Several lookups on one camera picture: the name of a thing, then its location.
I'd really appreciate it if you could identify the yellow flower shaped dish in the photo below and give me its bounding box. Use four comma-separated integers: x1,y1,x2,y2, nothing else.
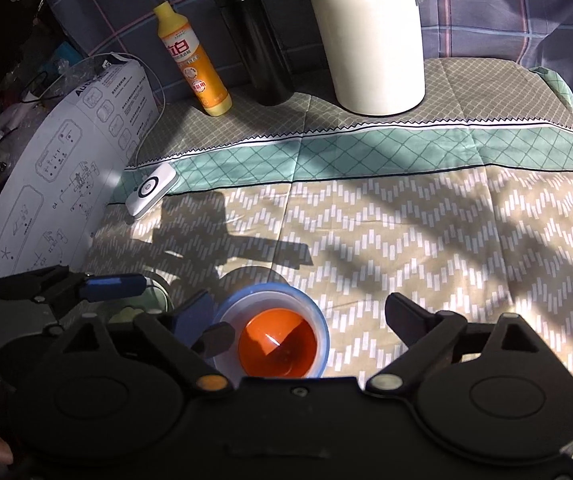
108,306,144,324

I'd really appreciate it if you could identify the small white round-button device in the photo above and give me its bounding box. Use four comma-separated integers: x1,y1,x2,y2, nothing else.
125,162,179,220

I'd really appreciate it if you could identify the blue rimmed plastic bowl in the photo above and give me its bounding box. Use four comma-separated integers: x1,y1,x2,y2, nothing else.
209,282,332,386

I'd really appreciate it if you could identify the cream white thermos jug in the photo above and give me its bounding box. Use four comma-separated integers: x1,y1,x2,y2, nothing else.
311,0,425,116

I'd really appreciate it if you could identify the plaid blue fabric backdrop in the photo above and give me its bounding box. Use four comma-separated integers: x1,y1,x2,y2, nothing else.
48,0,573,101

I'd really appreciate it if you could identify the white instruction sheet board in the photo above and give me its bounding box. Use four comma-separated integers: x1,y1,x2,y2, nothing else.
0,56,158,278

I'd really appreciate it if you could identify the black thermos bottle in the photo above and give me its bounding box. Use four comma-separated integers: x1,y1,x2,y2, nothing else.
215,0,294,106

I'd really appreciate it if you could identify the yellow orange detergent bottle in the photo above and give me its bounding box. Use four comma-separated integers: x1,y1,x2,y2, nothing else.
154,1,232,117

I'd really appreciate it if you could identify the patterned beige teal cloth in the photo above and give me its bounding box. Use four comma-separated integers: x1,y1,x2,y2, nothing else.
85,58,573,382

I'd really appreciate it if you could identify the white thin cable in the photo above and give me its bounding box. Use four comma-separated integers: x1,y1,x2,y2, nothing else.
91,52,168,166

